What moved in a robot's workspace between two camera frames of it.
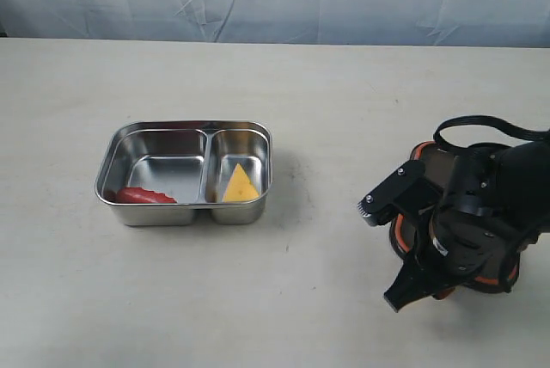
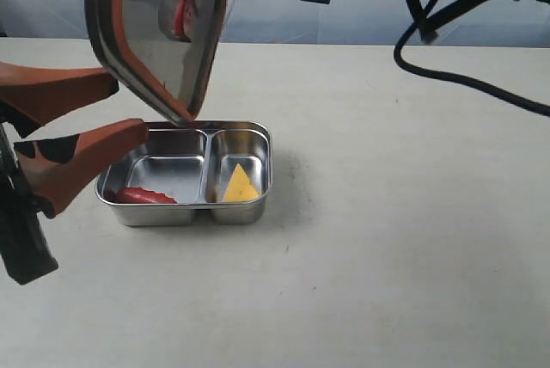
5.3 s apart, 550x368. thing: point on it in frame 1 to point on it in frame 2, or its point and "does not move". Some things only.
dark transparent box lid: x=410 y=230 to x=156 y=25
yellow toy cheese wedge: x=240 y=187 does not move
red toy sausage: x=142 y=196 does not move
